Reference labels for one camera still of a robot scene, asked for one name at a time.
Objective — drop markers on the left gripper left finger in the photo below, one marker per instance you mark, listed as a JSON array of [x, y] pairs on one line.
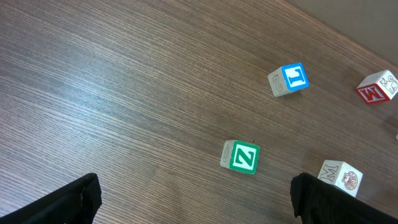
[[76, 202]]

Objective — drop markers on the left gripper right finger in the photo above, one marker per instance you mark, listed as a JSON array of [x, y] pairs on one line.
[[317, 202]]

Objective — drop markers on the plain block blue side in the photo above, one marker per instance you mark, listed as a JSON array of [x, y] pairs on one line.
[[341, 175]]

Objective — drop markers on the green Z block left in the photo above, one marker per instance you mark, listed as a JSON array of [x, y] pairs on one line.
[[240, 156]]

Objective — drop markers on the blue 1 block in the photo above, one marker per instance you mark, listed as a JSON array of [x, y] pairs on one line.
[[288, 79]]

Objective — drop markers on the red-sided plain top block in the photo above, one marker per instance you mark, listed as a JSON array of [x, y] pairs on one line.
[[378, 88]]

